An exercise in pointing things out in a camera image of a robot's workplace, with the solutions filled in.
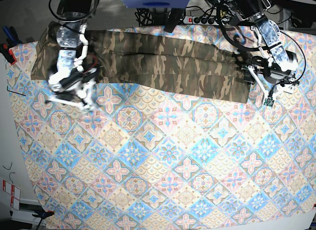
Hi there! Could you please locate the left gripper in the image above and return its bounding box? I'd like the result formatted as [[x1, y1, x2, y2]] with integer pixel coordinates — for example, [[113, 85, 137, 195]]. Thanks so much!
[[240, 56, 298, 84]]

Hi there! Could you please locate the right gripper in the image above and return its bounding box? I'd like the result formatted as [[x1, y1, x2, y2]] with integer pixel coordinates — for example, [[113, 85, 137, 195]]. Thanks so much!
[[49, 67, 99, 92]]

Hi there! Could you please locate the camouflage T-shirt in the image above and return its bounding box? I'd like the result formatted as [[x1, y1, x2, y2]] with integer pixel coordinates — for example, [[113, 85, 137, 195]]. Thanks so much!
[[31, 22, 250, 103]]

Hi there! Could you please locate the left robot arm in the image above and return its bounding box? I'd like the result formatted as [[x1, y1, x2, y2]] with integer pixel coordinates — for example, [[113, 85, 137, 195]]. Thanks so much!
[[215, 0, 299, 86]]

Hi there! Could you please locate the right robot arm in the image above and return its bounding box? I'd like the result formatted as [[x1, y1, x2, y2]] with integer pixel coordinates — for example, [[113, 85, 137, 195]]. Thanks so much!
[[48, 0, 100, 102]]

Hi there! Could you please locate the white power strip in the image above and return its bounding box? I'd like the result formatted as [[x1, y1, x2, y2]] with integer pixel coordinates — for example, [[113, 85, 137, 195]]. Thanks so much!
[[183, 16, 218, 26]]

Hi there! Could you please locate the black orange clamp upper left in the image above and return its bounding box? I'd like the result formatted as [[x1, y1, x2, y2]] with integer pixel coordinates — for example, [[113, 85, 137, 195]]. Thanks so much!
[[0, 26, 17, 65]]

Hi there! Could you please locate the patterned tablecloth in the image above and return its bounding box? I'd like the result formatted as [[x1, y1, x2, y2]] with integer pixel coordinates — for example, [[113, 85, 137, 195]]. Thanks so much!
[[6, 32, 316, 230]]

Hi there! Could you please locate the red white label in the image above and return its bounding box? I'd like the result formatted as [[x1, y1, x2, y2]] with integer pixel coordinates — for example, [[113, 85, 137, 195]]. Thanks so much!
[[0, 179, 21, 210]]

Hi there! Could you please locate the black clamp lower left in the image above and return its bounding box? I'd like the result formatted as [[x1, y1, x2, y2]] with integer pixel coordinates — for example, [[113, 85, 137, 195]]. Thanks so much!
[[32, 210, 55, 230]]

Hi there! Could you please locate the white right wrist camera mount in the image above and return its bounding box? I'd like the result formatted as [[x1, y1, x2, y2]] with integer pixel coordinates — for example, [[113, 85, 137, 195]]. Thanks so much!
[[45, 80, 96, 112]]

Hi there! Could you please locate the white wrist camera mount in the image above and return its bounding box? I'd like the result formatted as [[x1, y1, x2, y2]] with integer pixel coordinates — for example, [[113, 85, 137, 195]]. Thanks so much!
[[45, 80, 96, 112], [241, 65, 275, 108]]

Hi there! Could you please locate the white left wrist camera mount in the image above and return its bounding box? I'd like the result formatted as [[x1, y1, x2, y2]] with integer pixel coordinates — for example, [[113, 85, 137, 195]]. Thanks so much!
[[241, 65, 275, 108]]

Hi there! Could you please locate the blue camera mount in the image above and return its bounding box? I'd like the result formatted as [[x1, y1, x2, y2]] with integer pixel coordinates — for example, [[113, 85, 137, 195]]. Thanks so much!
[[122, 0, 190, 8]]

